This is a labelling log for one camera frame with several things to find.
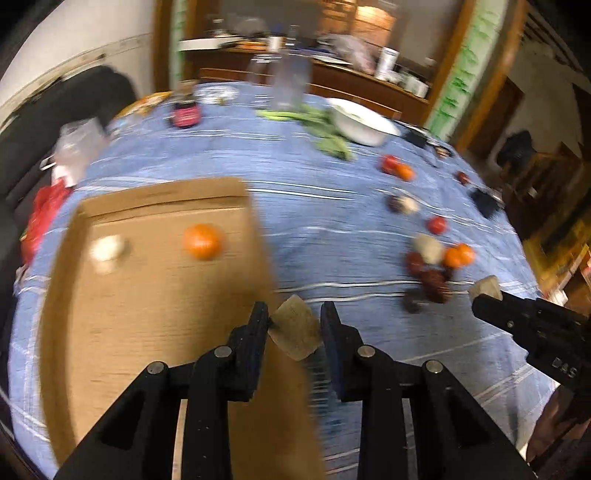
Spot clear plastic pitcher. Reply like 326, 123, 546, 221
247, 53, 314, 109

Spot white bowl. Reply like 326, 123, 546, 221
329, 98, 402, 147

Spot black sofa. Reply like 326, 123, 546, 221
0, 65, 139, 259

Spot yellow snack packet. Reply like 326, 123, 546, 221
117, 91, 172, 118

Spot green bok choy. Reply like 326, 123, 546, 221
256, 105, 356, 161

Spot white tube bottle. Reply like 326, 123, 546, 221
375, 47, 399, 80

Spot clear plastic bag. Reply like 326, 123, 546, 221
41, 117, 112, 188

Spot wooden sideboard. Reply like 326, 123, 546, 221
182, 44, 432, 125

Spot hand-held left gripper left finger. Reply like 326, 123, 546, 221
54, 302, 269, 480

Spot person's right forearm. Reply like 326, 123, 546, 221
526, 392, 591, 467

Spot black device at right edge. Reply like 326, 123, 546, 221
471, 188, 502, 219

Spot red plastic bag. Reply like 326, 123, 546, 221
19, 180, 72, 266

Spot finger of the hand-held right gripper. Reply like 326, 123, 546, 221
471, 292, 536, 342

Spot blue striped tablecloth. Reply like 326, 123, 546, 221
9, 80, 561, 480

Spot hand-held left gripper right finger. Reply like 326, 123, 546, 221
322, 302, 539, 480

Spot crumpled plastic bag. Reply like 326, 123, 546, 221
330, 34, 382, 75

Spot brown cardboard box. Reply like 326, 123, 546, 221
39, 178, 326, 480

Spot white food piece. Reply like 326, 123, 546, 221
90, 234, 127, 275

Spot beige food cube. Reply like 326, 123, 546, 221
269, 296, 322, 361
468, 275, 502, 302

